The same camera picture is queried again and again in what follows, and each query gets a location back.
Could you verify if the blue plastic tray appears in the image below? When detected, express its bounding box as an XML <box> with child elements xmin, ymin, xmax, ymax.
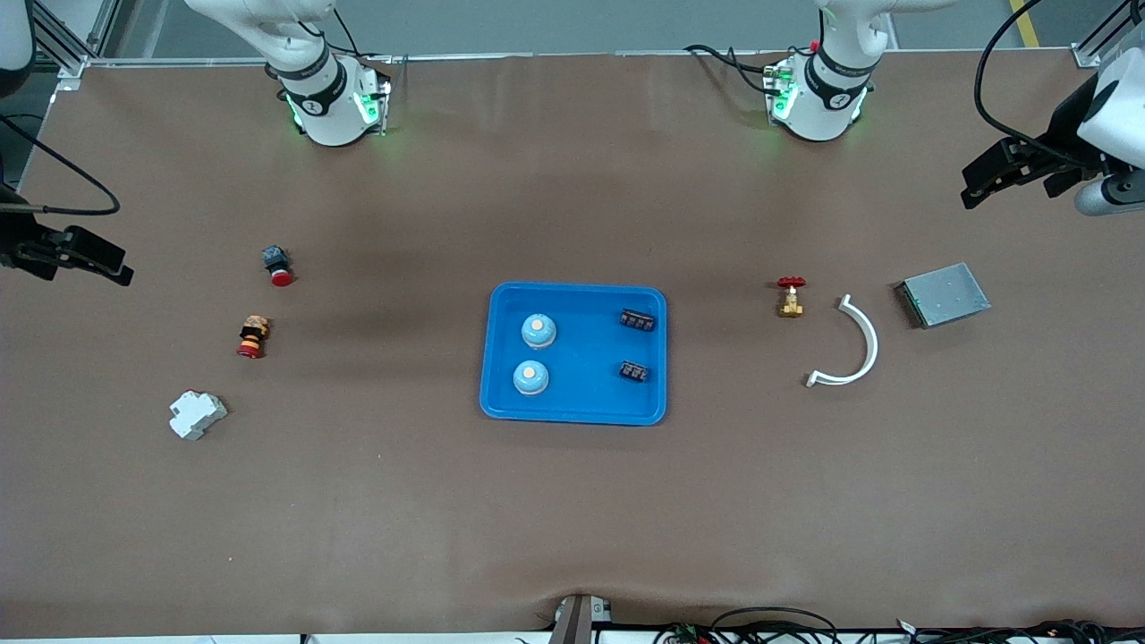
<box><xmin>479</xmin><ymin>282</ymin><xmax>669</xmax><ymax>427</ymax></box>

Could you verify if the grey metal box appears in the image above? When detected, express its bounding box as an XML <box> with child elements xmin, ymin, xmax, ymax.
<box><xmin>895</xmin><ymin>262</ymin><xmax>993</xmax><ymax>330</ymax></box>

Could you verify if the red black orange push button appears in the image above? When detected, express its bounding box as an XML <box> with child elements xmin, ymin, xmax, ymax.
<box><xmin>236</xmin><ymin>315</ymin><xmax>272</xmax><ymax>360</ymax></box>

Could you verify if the white circuit breaker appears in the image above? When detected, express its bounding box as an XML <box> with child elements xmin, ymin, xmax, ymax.
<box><xmin>168</xmin><ymin>390</ymin><xmax>229</xmax><ymax>442</ymax></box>

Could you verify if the white curved pipe clamp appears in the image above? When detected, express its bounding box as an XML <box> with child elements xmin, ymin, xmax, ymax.
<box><xmin>805</xmin><ymin>294</ymin><xmax>880</xmax><ymax>388</ymax></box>

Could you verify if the aluminium frame profile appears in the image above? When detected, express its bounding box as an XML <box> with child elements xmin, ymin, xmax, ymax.
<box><xmin>13</xmin><ymin>0</ymin><xmax>122</xmax><ymax>90</ymax></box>
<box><xmin>1072</xmin><ymin>0</ymin><xmax>1145</xmax><ymax>71</ymax></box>

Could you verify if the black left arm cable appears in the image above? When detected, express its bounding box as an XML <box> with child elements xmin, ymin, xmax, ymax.
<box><xmin>973</xmin><ymin>0</ymin><xmax>1101</xmax><ymax>171</ymax></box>

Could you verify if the black base cable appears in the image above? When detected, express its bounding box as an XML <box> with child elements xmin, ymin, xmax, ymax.
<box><xmin>684</xmin><ymin>40</ymin><xmax>784</xmax><ymax>95</ymax></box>

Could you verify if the black cable bundle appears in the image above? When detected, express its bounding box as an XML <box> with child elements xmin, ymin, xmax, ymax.
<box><xmin>653</xmin><ymin>606</ymin><xmax>1145</xmax><ymax>644</ymax></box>

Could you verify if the grey brown camera bracket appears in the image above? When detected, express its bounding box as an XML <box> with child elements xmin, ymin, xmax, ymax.
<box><xmin>547</xmin><ymin>593</ymin><xmax>616</xmax><ymax>644</ymax></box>

